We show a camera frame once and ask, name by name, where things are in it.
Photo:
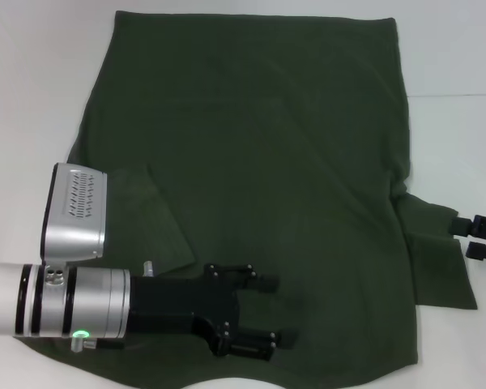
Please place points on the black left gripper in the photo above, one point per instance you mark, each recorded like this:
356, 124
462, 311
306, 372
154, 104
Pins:
178, 304

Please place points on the dark green shirt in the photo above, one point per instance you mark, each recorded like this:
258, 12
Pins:
267, 142

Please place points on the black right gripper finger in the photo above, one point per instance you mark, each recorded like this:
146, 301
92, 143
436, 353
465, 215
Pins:
484, 227
484, 253

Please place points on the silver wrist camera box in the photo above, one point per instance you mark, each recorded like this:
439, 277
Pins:
75, 227

